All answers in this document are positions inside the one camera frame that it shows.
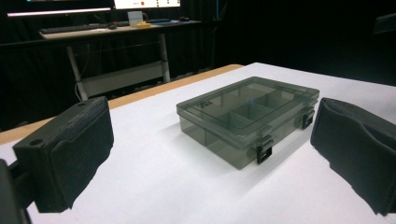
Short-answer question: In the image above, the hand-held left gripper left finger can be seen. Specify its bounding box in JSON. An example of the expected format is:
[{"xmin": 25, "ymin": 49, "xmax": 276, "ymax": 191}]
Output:
[{"xmin": 12, "ymin": 96, "xmax": 115, "ymax": 214}]

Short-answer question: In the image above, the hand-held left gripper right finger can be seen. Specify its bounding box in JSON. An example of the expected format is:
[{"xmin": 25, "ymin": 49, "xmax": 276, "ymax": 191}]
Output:
[{"xmin": 310, "ymin": 97, "xmax": 396, "ymax": 217}]

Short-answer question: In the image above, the grey translucent organizer box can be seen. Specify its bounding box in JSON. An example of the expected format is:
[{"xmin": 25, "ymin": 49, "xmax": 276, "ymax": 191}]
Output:
[{"xmin": 176, "ymin": 76, "xmax": 320, "ymax": 171}]

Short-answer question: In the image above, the grey metal stand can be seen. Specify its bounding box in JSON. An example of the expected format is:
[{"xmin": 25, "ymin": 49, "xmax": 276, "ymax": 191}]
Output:
[{"xmin": 38, "ymin": 20, "xmax": 204, "ymax": 102}]

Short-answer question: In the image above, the wooden table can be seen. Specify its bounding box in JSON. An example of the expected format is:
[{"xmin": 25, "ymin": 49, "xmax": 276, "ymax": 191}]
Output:
[{"xmin": 0, "ymin": 63, "xmax": 245, "ymax": 147}]

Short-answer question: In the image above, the white board sheet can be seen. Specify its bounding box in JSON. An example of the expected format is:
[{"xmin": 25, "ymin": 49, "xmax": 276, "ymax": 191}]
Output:
[{"xmin": 0, "ymin": 62, "xmax": 396, "ymax": 224}]

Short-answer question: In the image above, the black keyboard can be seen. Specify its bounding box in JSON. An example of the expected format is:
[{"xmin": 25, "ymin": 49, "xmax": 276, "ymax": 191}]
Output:
[{"xmin": 39, "ymin": 23, "xmax": 108, "ymax": 35}]

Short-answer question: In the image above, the wide black monitor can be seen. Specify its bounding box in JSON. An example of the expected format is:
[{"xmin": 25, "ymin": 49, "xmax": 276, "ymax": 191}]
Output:
[{"xmin": 6, "ymin": 0, "xmax": 113, "ymax": 19}]

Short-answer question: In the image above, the white mug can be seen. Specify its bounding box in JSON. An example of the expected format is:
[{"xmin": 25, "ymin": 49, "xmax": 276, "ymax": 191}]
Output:
[{"xmin": 127, "ymin": 10, "xmax": 149, "ymax": 28}]

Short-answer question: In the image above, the monitor with white screen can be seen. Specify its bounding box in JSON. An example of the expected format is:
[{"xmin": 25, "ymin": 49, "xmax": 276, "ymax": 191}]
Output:
[{"xmin": 112, "ymin": 0, "xmax": 182, "ymax": 10}]

